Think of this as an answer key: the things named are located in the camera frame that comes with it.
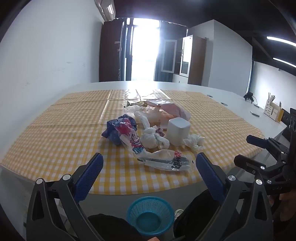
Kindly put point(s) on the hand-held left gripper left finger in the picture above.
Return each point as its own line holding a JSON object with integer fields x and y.
{"x": 89, "y": 176}

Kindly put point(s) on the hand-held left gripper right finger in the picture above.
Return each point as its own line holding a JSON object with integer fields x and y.
{"x": 209, "y": 176}

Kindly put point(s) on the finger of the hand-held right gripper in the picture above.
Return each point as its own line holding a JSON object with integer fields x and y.
{"x": 247, "y": 162}
{"x": 256, "y": 141}

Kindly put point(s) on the knotted white plastic bag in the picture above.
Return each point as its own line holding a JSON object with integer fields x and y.
{"x": 141, "y": 118}
{"x": 193, "y": 140}

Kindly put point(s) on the clear wrapper black red print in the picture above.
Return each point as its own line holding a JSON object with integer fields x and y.
{"x": 166, "y": 162}

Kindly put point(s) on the blue snack bag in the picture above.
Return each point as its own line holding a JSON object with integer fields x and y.
{"x": 113, "y": 132}

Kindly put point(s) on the white square plastic cup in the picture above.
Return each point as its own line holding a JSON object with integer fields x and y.
{"x": 178, "y": 132}

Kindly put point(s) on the clear cartoon printed plastic bag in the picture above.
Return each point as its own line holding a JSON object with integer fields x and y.
{"x": 134, "y": 141}

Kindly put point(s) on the blue plastic basket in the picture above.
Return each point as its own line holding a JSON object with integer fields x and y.
{"x": 161, "y": 208}

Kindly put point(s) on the knotted white bag red print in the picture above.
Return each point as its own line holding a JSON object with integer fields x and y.
{"x": 149, "y": 139}

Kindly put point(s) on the pink white plastic bag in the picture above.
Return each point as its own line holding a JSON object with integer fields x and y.
{"x": 171, "y": 109}

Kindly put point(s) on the clear gold wrapper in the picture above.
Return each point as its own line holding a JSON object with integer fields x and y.
{"x": 136, "y": 103}

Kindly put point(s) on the small dark flat object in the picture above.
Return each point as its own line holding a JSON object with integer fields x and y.
{"x": 255, "y": 113}

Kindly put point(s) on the white desk organiser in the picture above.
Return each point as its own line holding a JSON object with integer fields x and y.
{"x": 272, "y": 111}

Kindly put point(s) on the small black device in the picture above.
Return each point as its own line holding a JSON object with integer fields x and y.
{"x": 249, "y": 96}

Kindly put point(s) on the person's white right shoe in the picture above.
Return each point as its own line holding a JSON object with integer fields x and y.
{"x": 179, "y": 213}

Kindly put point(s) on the yellow checked tablecloth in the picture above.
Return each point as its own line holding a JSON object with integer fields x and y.
{"x": 57, "y": 129}

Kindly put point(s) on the ceiling light strip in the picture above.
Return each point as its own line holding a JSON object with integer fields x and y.
{"x": 285, "y": 61}
{"x": 281, "y": 40}

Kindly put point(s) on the brown cabinet white glass doors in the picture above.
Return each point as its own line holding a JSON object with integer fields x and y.
{"x": 197, "y": 60}

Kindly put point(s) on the dark glass-door cabinet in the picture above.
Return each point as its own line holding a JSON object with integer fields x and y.
{"x": 168, "y": 55}

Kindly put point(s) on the tall brown cabinet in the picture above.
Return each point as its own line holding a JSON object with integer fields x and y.
{"x": 111, "y": 51}

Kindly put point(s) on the bright window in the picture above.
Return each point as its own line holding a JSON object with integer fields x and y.
{"x": 145, "y": 51}

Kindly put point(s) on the white air conditioner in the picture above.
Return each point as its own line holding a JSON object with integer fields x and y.
{"x": 107, "y": 8}

